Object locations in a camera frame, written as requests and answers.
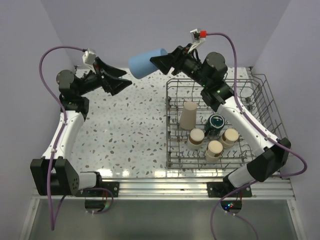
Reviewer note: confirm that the dark green mug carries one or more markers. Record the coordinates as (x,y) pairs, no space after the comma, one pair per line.
(214,125)

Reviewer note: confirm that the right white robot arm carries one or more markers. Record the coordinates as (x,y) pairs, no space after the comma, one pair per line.
(271,153)

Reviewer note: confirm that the grey wire dish rack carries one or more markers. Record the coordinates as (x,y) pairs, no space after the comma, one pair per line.
(257,98)

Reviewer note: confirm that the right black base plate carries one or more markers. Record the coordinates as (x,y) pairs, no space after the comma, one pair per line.
(216,189)

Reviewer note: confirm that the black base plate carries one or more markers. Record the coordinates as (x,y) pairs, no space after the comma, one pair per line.
(216,189)
(107,189)

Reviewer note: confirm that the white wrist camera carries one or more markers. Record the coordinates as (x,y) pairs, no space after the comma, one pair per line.
(198,38)
(88,58)

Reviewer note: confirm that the beige brown cup left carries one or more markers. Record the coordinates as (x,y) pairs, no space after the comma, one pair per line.
(195,139)

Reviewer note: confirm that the round controller board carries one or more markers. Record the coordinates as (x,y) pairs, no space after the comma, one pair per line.
(97,205)
(232,206)

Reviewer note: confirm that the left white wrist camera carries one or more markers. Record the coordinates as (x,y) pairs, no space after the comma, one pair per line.
(88,58)

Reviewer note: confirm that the tall beige cup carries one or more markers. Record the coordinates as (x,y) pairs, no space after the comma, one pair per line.
(188,116)

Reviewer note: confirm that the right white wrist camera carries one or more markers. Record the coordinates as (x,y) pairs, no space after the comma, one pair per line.
(198,38)

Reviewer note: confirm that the blue plastic cup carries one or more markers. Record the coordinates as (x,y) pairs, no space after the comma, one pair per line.
(140,65)

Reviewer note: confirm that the beige brown cup middle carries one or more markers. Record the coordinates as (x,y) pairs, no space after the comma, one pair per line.
(213,151)

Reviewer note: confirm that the right round controller board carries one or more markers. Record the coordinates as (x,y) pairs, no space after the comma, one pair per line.
(232,206)

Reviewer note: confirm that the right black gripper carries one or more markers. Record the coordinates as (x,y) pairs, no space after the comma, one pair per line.
(176,59)

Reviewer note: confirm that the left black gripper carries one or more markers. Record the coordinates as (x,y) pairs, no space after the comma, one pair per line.
(112,85)

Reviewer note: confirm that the beige brown cup right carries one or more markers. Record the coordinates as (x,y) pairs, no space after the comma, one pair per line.
(229,137)

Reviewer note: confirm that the left round controller board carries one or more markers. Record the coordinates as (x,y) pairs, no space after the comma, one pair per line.
(97,205)

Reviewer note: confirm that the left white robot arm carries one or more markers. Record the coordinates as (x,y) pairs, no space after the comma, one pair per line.
(54,170)

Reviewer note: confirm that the aluminium mounting rail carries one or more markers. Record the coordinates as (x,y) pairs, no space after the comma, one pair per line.
(195,189)

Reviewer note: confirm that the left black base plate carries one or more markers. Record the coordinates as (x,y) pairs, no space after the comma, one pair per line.
(107,189)

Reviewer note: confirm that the beige brown cup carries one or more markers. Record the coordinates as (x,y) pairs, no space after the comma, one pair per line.
(213,151)
(229,137)
(195,139)

